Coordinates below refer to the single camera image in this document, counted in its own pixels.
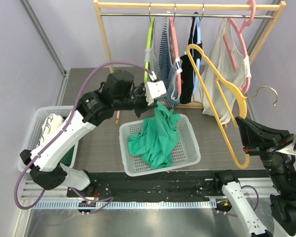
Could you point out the white slotted cable duct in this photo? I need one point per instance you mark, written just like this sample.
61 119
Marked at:
83 205

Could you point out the pink hanger right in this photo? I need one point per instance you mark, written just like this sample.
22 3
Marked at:
231 49

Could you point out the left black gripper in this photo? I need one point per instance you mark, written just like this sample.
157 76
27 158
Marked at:
146 106

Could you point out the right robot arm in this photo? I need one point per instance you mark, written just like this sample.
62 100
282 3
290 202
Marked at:
281 171

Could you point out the grey tank top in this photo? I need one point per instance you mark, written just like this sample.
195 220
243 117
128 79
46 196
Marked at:
151 62

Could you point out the wooden clothes rack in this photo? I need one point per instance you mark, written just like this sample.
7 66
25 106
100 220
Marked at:
277 9

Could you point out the black tank top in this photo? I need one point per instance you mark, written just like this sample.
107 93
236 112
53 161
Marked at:
187 71

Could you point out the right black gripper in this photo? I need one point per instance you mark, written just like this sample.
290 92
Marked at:
270 144

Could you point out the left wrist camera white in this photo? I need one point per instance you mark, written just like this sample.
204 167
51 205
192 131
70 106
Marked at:
154 90

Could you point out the lime green hanger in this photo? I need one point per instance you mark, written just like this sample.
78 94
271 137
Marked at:
150 39

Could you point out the pink hanger middle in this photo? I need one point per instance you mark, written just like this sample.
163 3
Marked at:
175 54

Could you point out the blue striped tank top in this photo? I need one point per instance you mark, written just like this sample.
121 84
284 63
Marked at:
167 67

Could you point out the white tank top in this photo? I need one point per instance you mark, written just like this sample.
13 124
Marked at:
220 58

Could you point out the dark green garment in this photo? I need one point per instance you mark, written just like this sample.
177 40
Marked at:
69 158

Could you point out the white printed garment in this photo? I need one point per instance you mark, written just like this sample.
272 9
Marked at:
49 127

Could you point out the white centre basket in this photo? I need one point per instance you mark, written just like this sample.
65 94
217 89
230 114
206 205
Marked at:
185 153

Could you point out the pink hanger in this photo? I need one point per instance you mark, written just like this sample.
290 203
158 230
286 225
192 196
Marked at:
175 54
231 49

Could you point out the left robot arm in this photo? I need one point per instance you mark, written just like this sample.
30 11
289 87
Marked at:
117 93

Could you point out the light blue hanger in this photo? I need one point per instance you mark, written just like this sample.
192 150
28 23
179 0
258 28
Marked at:
196 56

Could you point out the green tank top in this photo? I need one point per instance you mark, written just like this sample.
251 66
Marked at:
159 136

